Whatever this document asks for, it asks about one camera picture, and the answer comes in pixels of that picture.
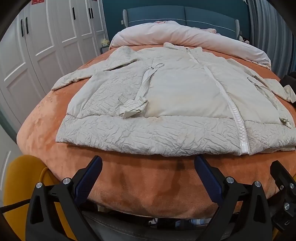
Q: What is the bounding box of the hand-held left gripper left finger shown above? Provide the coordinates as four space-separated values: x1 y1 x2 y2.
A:
25 156 103 241

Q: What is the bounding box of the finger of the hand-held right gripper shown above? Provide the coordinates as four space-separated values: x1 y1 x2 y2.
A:
270 160 296 210

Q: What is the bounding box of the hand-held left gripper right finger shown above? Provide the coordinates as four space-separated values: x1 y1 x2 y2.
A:
194 155 273 241

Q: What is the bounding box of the beige quilted jacket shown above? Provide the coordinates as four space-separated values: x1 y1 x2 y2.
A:
51 42 296 156

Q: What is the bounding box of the orange blanket bed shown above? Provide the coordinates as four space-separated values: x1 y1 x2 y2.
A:
16 45 296 219

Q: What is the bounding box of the yellow chair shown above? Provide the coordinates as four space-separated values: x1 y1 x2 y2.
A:
3 155 78 241

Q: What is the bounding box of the dark cloth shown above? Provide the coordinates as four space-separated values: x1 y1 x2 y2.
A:
279 72 296 88

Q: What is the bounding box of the white panelled wardrobe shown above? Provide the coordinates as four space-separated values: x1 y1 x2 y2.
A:
0 0 105 127

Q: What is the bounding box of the pink duvet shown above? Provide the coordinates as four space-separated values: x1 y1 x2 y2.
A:
109 20 271 69

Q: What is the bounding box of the grey pleated curtain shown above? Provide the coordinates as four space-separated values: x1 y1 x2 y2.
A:
245 0 296 79

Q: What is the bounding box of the blue upholstered headboard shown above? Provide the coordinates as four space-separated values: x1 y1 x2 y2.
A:
122 6 241 35

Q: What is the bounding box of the black cable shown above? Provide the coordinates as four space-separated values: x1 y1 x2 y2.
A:
0 200 30 212

